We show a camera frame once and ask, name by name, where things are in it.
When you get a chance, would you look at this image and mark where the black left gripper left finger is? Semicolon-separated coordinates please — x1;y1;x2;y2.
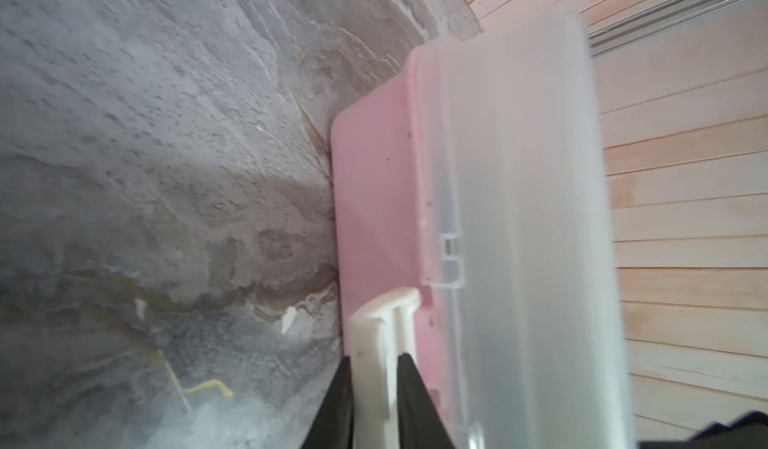
301;356;354;449

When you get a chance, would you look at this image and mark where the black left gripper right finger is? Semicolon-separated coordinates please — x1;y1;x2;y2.
397;353;455;449

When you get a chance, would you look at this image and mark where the pink tool box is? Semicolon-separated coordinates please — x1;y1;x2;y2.
330;7;636;448

